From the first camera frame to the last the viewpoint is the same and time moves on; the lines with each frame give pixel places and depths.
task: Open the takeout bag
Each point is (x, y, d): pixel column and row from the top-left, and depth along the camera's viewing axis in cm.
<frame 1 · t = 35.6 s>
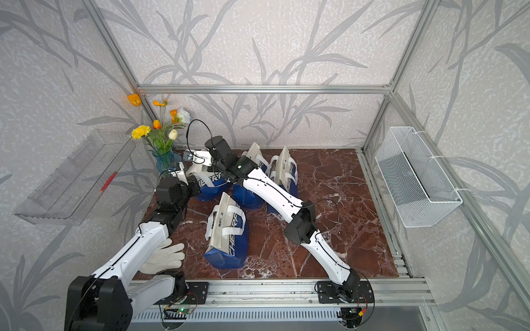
left hand: (194, 176, 83), fingers closed
right hand: (211, 145, 80), fingers closed
back left takeout bag: (214, 186, 89), point 15 cm above the table
back middle takeout bag: (244, 198, 91), point 9 cm above the table
back right takeout bag: (291, 181, 88), point 17 cm above the table
front takeout bag: (226, 235, 70), point 20 cm above the table
blue glass vase: (165, 159, 100), point 14 cm above the table
artificial flower bouquet: (161, 140, 96), point 23 cm above the table
red item on shelf: (107, 183, 68), point 32 cm above the table

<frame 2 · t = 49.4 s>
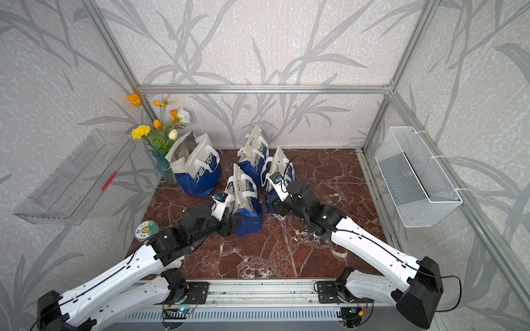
left hand: (236, 214, 75), fingers open
right hand: (275, 189, 74), fingers open
back left takeout bag: (196, 164, 88), point 22 cm above the table
back middle takeout bag: (254, 153, 93), point 21 cm above the table
front takeout bag: (242, 198, 76), point 22 cm above the table
round tape roll: (145, 229, 83), point 9 cm above the table
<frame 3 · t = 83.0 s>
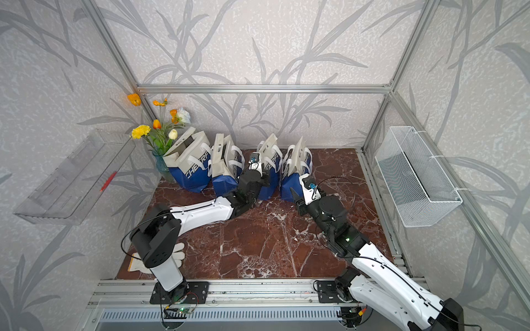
left hand: (264, 164, 86), fingers closed
right hand: (299, 184, 71), fingers open
front takeout bag: (228, 163, 87), point 23 cm above the table
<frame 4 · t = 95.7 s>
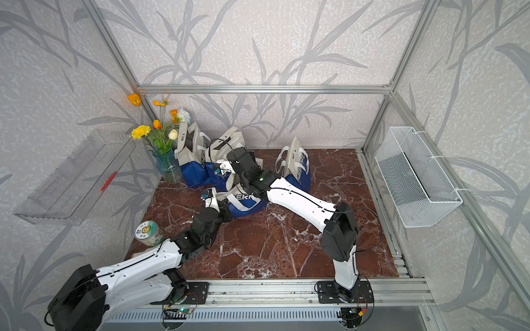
left hand: (229, 200, 82), fingers closed
right hand: (248, 146, 77), fingers closed
back middle takeout bag: (241, 203, 82), point 16 cm above the table
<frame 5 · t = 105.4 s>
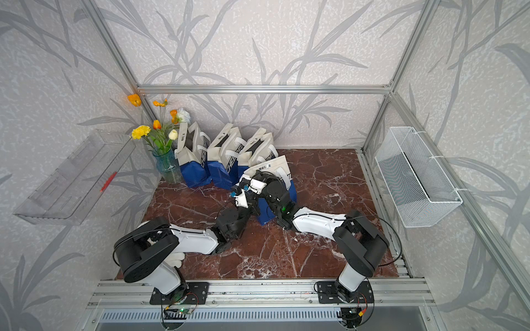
left hand: (261, 191, 82), fingers closed
right hand: (262, 167, 81), fingers closed
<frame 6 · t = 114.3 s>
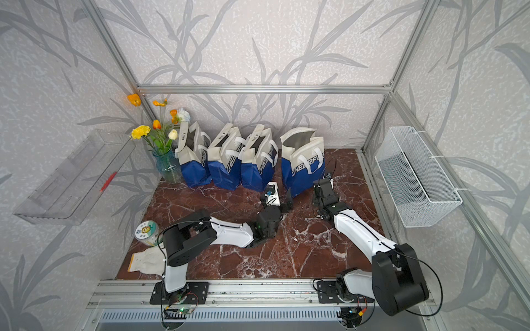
left hand: (283, 189, 85), fingers open
right hand: (322, 192, 89), fingers closed
back right takeout bag: (303, 161, 88), point 23 cm above the table
